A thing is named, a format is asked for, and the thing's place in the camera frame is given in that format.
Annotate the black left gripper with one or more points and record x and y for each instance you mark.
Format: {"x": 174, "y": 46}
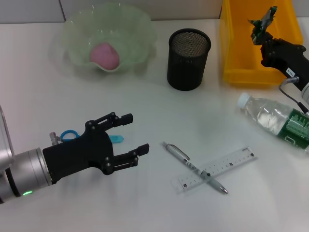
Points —
{"x": 79, "y": 154}

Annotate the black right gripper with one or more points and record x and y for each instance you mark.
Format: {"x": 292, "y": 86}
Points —
{"x": 287, "y": 58}

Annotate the green silver plastic wrapper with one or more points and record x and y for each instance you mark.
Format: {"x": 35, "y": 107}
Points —
{"x": 262, "y": 24}

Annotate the clear water bottle green label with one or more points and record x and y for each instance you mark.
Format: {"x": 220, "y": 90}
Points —
{"x": 272, "y": 116}

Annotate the silver ballpoint pen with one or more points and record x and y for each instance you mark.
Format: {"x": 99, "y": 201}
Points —
{"x": 183, "y": 157}

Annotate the blue scissors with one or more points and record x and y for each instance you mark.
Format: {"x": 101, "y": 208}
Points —
{"x": 68, "y": 135}

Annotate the black mesh pen holder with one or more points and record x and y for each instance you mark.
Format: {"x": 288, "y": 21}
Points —
{"x": 186, "y": 67}

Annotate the transparent plastic ruler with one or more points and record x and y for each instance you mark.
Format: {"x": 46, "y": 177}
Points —
{"x": 231, "y": 164}

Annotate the green translucent fruit bowl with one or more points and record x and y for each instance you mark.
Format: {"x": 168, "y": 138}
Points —
{"x": 135, "y": 29}

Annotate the yellow plastic bin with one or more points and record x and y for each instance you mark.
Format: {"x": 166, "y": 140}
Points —
{"x": 241, "y": 48}

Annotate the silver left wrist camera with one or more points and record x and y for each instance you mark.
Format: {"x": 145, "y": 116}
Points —
{"x": 6, "y": 145}

